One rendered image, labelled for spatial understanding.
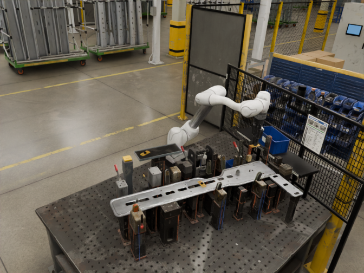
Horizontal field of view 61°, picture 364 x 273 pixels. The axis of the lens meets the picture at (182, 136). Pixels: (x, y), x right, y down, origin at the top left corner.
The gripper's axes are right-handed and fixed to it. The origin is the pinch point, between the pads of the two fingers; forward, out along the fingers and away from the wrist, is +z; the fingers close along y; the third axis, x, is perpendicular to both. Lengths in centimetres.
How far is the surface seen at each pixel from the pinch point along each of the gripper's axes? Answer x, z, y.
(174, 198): -74, 29, 7
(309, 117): 54, -12, 2
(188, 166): -51, 21, -16
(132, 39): 167, 82, -790
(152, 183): -83, 26, -12
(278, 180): 13.6, 29.1, 20.3
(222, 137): 47, 59, -106
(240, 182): -17.2, 29.0, 9.8
